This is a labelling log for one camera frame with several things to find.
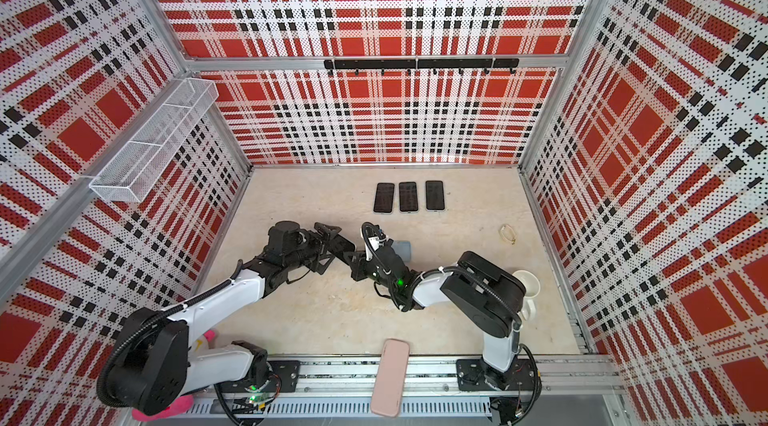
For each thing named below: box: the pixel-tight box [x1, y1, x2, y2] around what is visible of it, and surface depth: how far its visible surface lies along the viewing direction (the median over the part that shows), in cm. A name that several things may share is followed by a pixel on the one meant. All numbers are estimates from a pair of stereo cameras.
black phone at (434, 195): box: [425, 180, 445, 210], surface depth 113 cm
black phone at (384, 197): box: [373, 182, 395, 213], surface depth 114 cm
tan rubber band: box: [498, 224, 516, 245], surface depth 101 cm
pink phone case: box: [370, 338, 410, 418], surface depth 74 cm
